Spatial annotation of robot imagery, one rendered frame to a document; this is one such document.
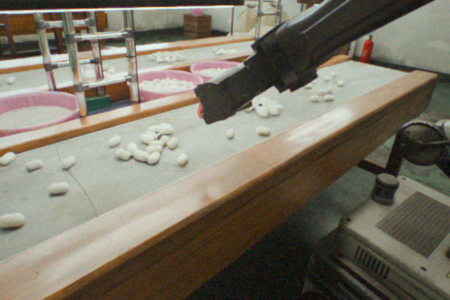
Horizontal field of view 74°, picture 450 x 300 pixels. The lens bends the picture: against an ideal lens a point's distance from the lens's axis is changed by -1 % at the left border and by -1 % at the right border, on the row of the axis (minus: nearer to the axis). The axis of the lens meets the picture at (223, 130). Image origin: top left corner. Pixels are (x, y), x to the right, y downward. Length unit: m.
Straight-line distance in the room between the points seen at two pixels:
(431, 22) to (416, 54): 0.44
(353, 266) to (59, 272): 0.81
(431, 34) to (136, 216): 5.01
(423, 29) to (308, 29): 4.94
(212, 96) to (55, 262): 0.29
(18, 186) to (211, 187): 0.36
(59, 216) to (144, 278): 0.18
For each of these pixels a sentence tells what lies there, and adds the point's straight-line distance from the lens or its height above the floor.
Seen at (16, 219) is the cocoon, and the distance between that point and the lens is 0.57.
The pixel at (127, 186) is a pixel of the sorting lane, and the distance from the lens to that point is 0.61.
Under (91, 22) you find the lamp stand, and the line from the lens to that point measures 1.09.
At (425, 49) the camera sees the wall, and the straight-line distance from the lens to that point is 5.28.
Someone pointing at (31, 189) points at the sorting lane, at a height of 0.74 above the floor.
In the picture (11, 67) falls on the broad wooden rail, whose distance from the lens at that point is 1.44.
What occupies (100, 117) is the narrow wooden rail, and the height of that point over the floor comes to 0.76.
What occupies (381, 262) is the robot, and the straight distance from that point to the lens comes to 1.00.
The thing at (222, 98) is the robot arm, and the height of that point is 0.96.
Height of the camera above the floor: 1.10
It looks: 26 degrees down
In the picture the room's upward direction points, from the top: 3 degrees clockwise
